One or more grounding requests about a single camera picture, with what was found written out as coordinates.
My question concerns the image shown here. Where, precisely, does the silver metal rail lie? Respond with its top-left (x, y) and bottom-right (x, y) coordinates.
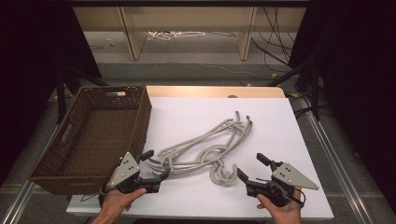
top-left (298, 96), bottom-right (375, 224)
top-left (0, 179), bottom-right (35, 224)

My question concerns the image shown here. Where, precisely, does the person's right hand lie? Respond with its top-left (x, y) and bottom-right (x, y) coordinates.
top-left (256, 186), bottom-right (303, 224)

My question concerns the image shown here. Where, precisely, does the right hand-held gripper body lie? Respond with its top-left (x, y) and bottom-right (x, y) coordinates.
top-left (246, 161), bottom-right (320, 208)

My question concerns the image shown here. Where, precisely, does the black metal stand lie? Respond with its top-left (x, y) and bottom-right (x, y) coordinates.
top-left (55, 66), bottom-right (108, 125)
top-left (267, 59), bottom-right (322, 121)

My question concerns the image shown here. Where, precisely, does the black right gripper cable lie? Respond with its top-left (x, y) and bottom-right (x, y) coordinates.
top-left (290, 188), bottom-right (306, 209)

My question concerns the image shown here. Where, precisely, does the thin white floor cable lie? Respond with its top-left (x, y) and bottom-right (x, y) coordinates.
top-left (199, 62), bottom-right (273, 79)

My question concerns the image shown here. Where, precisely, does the brown wicker basket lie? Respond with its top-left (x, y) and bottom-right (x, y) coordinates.
top-left (28, 85), bottom-right (153, 196)

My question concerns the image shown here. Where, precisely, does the white coiled cable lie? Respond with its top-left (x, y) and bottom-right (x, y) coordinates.
top-left (147, 30), bottom-right (207, 42)

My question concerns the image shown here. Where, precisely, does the light wooden desk frame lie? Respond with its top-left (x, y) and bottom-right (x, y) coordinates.
top-left (73, 6), bottom-right (307, 62)

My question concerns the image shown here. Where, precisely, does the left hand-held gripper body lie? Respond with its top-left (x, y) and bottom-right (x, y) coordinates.
top-left (109, 151), bottom-right (162, 194)

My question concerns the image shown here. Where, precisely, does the bundle of black cables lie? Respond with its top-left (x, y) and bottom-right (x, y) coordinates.
top-left (250, 7), bottom-right (297, 68)

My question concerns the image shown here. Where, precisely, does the person's left hand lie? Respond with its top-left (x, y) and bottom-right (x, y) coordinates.
top-left (98, 167), bottom-right (148, 220)

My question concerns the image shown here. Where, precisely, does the white foam board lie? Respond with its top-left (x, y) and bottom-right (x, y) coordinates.
top-left (65, 96), bottom-right (334, 222)

